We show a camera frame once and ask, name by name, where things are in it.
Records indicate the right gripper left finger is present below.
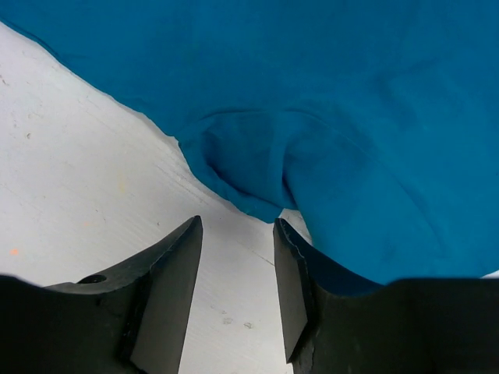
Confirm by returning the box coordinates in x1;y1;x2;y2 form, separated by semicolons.
1;217;203;373

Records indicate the blue t shirt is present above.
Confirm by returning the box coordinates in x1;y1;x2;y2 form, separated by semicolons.
1;1;498;284

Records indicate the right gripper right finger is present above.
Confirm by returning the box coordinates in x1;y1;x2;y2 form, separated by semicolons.
274;219;498;373

